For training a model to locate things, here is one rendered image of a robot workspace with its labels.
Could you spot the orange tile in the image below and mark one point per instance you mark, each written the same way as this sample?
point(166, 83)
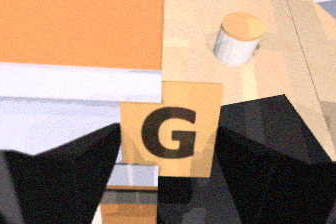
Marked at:
point(177, 134)

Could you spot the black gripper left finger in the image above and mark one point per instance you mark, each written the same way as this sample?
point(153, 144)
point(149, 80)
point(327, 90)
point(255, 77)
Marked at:
point(61, 185)

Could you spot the white cylindrical canister with orange lid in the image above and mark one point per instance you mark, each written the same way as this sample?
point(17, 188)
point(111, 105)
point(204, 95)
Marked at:
point(237, 38)

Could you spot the white paper label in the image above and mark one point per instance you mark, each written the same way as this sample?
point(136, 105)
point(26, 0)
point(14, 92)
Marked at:
point(97, 217)

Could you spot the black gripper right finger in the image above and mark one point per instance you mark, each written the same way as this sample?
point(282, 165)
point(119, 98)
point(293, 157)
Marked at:
point(270, 187)

